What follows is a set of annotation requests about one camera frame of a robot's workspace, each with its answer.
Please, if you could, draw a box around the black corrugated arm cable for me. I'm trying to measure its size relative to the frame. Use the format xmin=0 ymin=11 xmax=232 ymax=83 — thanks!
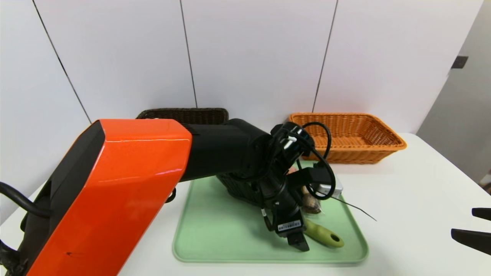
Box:
xmin=0 ymin=182 xmax=52 ymax=219

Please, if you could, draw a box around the light green plastic tray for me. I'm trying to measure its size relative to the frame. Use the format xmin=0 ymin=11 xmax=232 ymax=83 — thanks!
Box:
xmin=172 ymin=161 xmax=369 ymax=264

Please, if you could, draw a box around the orange wicker basket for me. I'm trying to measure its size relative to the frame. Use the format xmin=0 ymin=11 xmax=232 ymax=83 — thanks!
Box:
xmin=288 ymin=113 xmax=407 ymax=164

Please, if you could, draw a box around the black brush with green handle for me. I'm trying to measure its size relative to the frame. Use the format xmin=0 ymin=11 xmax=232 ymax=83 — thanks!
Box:
xmin=218 ymin=172 xmax=344 ymax=248

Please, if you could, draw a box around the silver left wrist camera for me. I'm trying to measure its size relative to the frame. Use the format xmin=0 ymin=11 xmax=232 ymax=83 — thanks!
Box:
xmin=313 ymin=178 xmax=344 ymax=199

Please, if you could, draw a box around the dark brown wicker basket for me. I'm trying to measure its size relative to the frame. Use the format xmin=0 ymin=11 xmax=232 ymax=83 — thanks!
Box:
xmin=136 ymin=108 xmax=229 ymax=125

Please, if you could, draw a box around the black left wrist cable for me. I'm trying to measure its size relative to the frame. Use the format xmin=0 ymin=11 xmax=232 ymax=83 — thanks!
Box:
xmin=269 ymin=122 xmax=337 ymax=202

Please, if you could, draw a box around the wrapped chocolate roll snack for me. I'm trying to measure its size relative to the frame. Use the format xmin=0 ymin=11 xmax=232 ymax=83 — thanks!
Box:
xmin=301 ymin=186 xmax=323 ymax=214

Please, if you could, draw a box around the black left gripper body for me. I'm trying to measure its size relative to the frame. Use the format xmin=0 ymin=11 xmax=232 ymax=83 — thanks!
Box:
xmin=265 ymin=179 xmax=306 ymax=238

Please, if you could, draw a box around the thin black cable tie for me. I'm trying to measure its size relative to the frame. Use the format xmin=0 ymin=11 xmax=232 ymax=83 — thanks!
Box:
xmin=332 ymin=197 xmax=377 ymax=222

